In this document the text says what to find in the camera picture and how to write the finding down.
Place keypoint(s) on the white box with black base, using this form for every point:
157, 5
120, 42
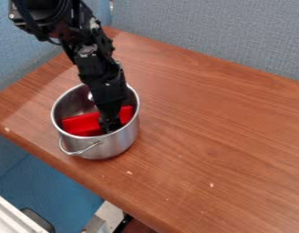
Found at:
21, 220

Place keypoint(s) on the grey table leg bracket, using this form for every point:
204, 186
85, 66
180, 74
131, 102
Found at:
105, 219

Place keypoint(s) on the stainless steel pot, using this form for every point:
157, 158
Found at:
73, 103

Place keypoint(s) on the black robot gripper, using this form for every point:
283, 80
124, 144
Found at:
104, 78

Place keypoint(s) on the red plastic block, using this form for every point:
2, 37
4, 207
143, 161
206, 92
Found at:
85, 125

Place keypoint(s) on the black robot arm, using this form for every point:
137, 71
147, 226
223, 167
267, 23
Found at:
65, 23

